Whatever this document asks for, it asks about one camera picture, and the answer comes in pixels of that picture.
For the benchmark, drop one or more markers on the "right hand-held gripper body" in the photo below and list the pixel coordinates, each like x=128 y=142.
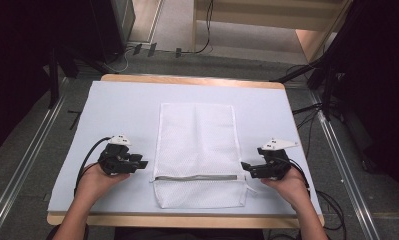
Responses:
x=275 y=165

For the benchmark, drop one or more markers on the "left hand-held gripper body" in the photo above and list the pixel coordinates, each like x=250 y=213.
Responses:
x=115 y=160

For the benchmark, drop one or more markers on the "white mesh laundry bag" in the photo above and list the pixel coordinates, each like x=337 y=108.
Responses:
x=197 y=146

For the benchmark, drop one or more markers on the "person's right hand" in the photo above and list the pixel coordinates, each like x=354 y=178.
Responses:
x=292 y=190

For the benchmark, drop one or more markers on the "person's left hand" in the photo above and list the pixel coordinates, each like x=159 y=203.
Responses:
x=92 y=183

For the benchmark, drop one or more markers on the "pale table cover sheet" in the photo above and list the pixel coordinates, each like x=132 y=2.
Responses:
x=120 y=106

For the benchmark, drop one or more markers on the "black metal stand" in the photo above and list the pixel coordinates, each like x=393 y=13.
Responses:
x=325 y=86
x=53 y=80

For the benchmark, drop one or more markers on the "dark cabinet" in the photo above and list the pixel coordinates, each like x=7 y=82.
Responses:
x=112 y=26

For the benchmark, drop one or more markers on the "black curtain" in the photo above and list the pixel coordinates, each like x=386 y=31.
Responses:
x=17 y=66
x=380 y=83

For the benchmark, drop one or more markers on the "light wooden shelf unit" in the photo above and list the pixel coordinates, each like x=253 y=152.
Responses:
x=270 y=16

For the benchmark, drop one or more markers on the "metal floor rail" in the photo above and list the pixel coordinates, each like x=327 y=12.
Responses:
x=30 y=150
x=343 y=166

